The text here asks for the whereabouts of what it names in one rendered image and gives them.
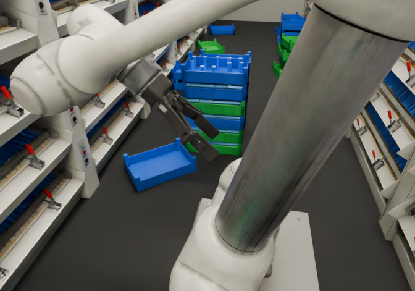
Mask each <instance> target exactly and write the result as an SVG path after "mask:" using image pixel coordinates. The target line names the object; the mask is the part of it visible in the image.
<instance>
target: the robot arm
mask: <svg viewBox="0 0 415 291"><path fill-rule="evenodd" d="M256 1H258V0H171V1H169V2H167V3H165V4H163V5H162V6H160V7H158V8H157V9H155V10H153V11H151V12H149V13H147V14H146V15H144V16H142V17H140V18H139V19H136V20H135V21H133V22H131V23H130V24H128V25H126V26H123V25H122V24H121V23H120V22H119V21H118V20H117V19H116V18H114V17H113V16H112V15H111V14H109V13H108V12H106V11H105V10H103V9H102V8H100V7H98V6H95V5H94V4H84V5H82V6H79V7H78V8H76V9H75V10H74V11H73V12H72V13H71V14H70V15H69V16H68V18H67V22H66V26H67V30H68V33H69V36H70V37H65V38H61V39H58V40H56V41H53V42H51V43H49V44H47V45H45V46H43V47H42V48H40V49H39V50H37V52H35V53H33V54H31V55H30V56H28V57H26V58H25V59H24V60H23V61H22V62H21V63H20V64H19V65H18V66H17V67H16V68H15V70H14V71H13V73H12V75H11V76H10V90H11V92H12V95H13V97H14V98H15V99H16V101H17V102H18V103H19V104H20V105H21V107H23V108H24V109H25V110H27V111H28V112H30V113H32V114H36V115H39V116H52V115H56V114H60V113H62V112H65V111H67V110H69V109H70V108H72V107H74V106H78V105H80V104H81V103H83V102H85V101H86V100H88V99H89V98H91V97H92V96H94V95H96V94H97V93H99V92H101V91H103V90H104V89H105V88H106V87H107V86H108V84H109V82H110V79H111V77H115V78H116V79H117V80H118V81H119V82H120V83H122V84H123V85H124V86H125V87H126V88H127V89H128V90H130V91H131V92H132V93H133V94H134V95H138V94H139V93H141V95H140V97H142V98H143V99H144V100H145V101H146V102H147V103H148V104H149V105H150V106H153V105H154V104H155V103H156V102H157V103H159V106H158V107H157V111H159V112H160V113H161V114H162V115H163V116H164V118H165V119H166V121H168V123H169V124H170V126H171V127H172V128H173V129H174V131H175V132H176V134H177V135H178V136H179V137H180V139H181V140H182V142H184V144H187V143H188V142H189V143H190V144H191V145H192V146H193V147H194V148H195V149H197V150H198V151H199V152H200V153H201V154H202V155H203V156H204V157H205V158H206V159H207V160H208V161H209V162H210V161H211V160H213V159H214V158H215V157H216V156H217V155H218V154H219V152H218V151H217V150H216V149H215V148H214V147H213V146H212V145H211V144H210V143H209V142H208V141H207V140H206V139H205V138H204V137H203V136H202V135H201V134H199V133H198V132H196V133H195V131H194V130H193V129H192V127H191V125H190V124H189V123H188V121H187V119H186V118H185V116H187V117H189V118H191V119H192V120H194V123H195V124H196V125H197V126H198V127H199V128H200V129H201V130H202V131H203V132H204V133H205V134H206V135H207V136H208V137H209V138H210V139H211V140H213V139H214V138H215V137H216V136H218V134H220V132H219V131H218V130H217V129H216V128H215V127H214V126H213V125H212V124H211V123H210V122H209V121H208V120H207V119H206V118H205V117H204V116H203V115H202V114H203V111H202V110H199V109H198V108H196V107H195V106H194V105H192V104H191V103H190V102H188V101H187V100H186V99H185V98H183V97H182V96H180V95H179V94H178V93H177V92H176V91H175V90H172V92H171V91H169V88H170V87H171V86H172V85H173V83H172V82H171V81H170V80H169V79H168V78H167V77H166V76H165V75H164V74H163V73H162V74H160V71H161V68H162V67H160V66H159V65H158V64H157V63H156V62H155V61H154V60H153V59H152V58H151V57H150V56H149V54H151V53H153V52H155V51H156V50H158V49H160V48H162V47H164V46H166V45H168V44H170V43H172V42H174V41H176V40H178V39H180V38H182V37H184V36H186V35H188V34H190V33H192V32H194V31H196V30H198V29H200V28H202V27H204V26H206V25H208V24H210V23H212V22H214V21H216V20H218V19H220V18H222V17H224V16H226V15H228V14H230V13H232V12H234V11H236V10H238V9H240V8H242V7H245V6H247V5H248V4H251V3H253V2H256ZM311 1H312V2H313V3H314V4H313V6H312V8H311V10H310V12H309V15H308V17H307V19H306V21H305V23H304V25H303V27H302V29H301V32H300V34H299V36H298V39H297V41H296V43H295V45H294V47H293V49H292V51H291V53H290V56H289V58H288V60H287V62H286V64H285V67H284V68H283V70H282V73H281V75H280V77H279V79H278V82H277V84H276V86H275V88H274V90H273V92H272V94H271V96H270V99H269V101H268V103H267V106H266V108H265V110H264V112H263V113H262V116H261V118H260V120H259V123H258V125H257V127H256V129H255V131H254V133H253V136H252V137H251V140H250V142H249V144H248V146H247V149H246V151H245V153H244V155H243V157H242V158H240V159H237V160H234V161H233V162H231V163H230V164H229V165H228V166H227V167H226V169H225V170H224V171H223V173H222V174H221V176H220V178H219V184H218V187H217V188H216V191H215V194H214V197H213V199H212V201H211V204H210V206H209V207H208V208H206V209H205V210H204V211H203V212H202V213H201V215H200V217H199V218H198V220H197V221H196V224H195V226H194V228H193V230H192V231H191V233H190V235H189V237H188V239H187V241H186V243H185V245H184V247H183V249H182V251H181V253H180V255H179V257H178V258H177V260H176V262H175V264H174V266H173V269H172V272H171V275H170V283H169V291H257V289H258V287H259V285H260V283H261V282H262V280H263V278H269V277H270V276H271V275H272V262H273V259H274V256H275V238H276V235H277V233H278V232H279V230H280V225H281V223H282V222H283V220H284V219H285V218H286V216H287V215H288V213H289V212H290V211H291V209H292V207H294V205H295V203H296V202H297V201H298V199H299V198H300V196H301V195H302V194H303V192H304V191H305V189H306V188H307V187H308V185H309V184H310V183H311V181H312V179H313V178H314V177H315V175H316V174H317V173H318V171H319V170H320V168H321V167H322V166H323V164H324V163H325V162H326V160H327V158H328V157H329V156H330V154H331V153H332V151H333V150H334V149H335V147H336V146H337V145H338V143H339V142H340V140H341V139H342V138H343V136H344V135H345V133H346V132H347V131H348V129H349V128H350V127H351V125H352V123H353V122H354V121H355V119H356V118H357V117H358V115H359V113H360V112H361V111H362V109H363V108H364V107H365V105H366V104H367V102H368V101H369V100H370V98H371V97H372V95H373V94H374V93H375V91H376V90H377V89H378V87H379V86H380V84H381V83H382V82H383V80H384V78H385V77H386V76H387V74H388V73H389V71H390V70H391V69H392V67H393V66H394V65H395V63H396V62H397V60H398V59H399V58H400V56H401V55H402V53H403V52H404V51H405V49H406V48H407V47H408V45H409V44H410V42H411V41H415V0H311ZM184 115H185V116H184Z"/></svg>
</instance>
